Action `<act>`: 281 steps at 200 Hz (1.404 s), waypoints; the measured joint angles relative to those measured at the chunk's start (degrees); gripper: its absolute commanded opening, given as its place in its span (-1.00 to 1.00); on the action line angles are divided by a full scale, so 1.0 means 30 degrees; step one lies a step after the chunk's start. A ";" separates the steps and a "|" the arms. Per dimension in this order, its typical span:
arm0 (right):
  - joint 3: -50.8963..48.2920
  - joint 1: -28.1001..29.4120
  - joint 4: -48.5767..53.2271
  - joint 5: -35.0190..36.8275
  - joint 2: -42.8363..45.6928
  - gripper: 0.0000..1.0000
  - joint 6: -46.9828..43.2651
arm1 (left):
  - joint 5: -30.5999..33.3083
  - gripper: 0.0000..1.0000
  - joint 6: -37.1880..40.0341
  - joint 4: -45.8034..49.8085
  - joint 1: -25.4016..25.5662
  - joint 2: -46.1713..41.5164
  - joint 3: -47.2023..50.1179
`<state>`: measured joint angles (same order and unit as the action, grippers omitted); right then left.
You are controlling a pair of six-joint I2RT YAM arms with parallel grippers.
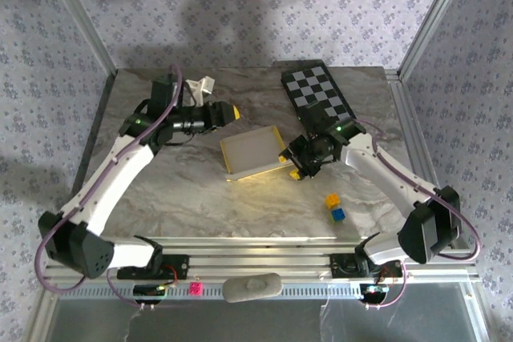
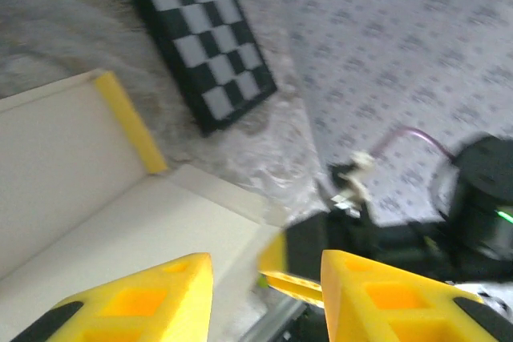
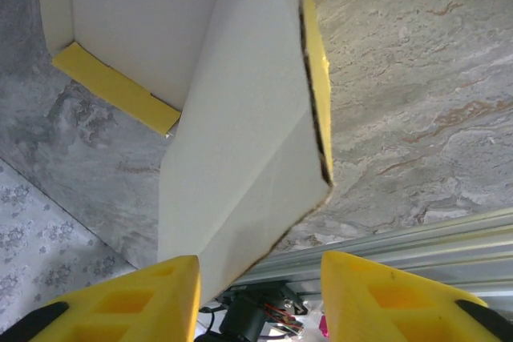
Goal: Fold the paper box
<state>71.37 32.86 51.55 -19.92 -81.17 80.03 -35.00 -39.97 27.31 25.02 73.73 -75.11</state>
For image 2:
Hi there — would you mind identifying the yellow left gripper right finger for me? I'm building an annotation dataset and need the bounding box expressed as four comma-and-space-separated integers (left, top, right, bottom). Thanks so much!
320, 249, 500, 342

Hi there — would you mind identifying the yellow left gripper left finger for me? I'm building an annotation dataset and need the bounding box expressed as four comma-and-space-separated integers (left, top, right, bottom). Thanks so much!
7, 252, 213, 342

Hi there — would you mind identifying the yellow white paper box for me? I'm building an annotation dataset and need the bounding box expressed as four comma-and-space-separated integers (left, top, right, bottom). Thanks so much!
0, 70, 288, 342

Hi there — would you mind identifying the black white chessboard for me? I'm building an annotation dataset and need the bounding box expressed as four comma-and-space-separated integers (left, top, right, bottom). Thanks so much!
110, 0, 279, 137

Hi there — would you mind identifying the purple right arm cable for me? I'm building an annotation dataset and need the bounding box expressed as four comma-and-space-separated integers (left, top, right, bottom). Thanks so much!
370, 127, 458, 163

